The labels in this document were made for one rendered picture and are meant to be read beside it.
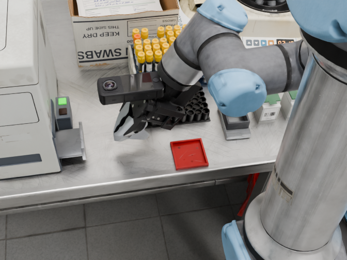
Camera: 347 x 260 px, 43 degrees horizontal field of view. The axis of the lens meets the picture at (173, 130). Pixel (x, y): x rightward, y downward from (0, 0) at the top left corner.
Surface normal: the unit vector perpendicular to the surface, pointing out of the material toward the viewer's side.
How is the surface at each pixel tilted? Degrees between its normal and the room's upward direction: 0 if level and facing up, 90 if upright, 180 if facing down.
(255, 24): 90
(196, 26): 57
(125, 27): 93
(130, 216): 0
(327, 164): 85
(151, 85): 1
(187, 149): 0
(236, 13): 30
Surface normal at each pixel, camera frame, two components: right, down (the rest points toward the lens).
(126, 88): 0.08, -0.60
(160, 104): 0.54, -0.59
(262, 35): 0.04, 0.79
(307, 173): -0.65, 0.53
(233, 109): 0.26, 0.80
